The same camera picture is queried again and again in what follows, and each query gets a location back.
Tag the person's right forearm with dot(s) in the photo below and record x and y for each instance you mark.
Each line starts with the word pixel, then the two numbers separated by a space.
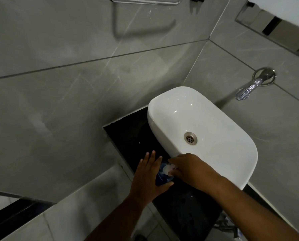
pixel 257 210

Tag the person's right fingers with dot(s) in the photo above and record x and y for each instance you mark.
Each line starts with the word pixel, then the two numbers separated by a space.
pixel 175 165

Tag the chrome towel rack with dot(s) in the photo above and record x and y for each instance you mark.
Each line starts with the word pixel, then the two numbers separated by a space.
pixel 145 0

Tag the person's left hand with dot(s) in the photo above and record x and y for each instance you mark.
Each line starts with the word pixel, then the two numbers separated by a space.
pixel 145 179

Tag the metal sink drain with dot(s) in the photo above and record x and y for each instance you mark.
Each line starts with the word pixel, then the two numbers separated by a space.
pixel 190 138

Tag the person's left thumb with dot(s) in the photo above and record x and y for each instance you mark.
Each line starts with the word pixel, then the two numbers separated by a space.
pixel 165 187

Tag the black stone counter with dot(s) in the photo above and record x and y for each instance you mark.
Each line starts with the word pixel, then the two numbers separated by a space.
pixel 179 198

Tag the chrome wall faucet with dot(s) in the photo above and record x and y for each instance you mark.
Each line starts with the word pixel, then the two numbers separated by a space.
pixel 255 84

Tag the person's right hand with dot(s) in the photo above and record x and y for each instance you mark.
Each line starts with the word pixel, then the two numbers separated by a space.
pixel 193 170

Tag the white ceramic wash basin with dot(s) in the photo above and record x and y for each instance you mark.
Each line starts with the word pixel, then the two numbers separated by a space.
pixel 202 133

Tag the blue bottle with white cap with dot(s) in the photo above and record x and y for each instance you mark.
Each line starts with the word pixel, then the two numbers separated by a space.
pixel 163 175

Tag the chrome plumbing pipe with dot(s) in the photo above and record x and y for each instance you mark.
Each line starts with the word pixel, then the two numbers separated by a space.
pixel 226 227

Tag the person's left forearm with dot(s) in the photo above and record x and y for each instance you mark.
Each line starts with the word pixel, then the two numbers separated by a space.
pixel 114 220

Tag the wall mirror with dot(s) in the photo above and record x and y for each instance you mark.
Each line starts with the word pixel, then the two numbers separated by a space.
pixel 277 22

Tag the person's left middle finger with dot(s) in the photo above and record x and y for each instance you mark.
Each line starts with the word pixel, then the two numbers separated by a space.
pixel 152 159

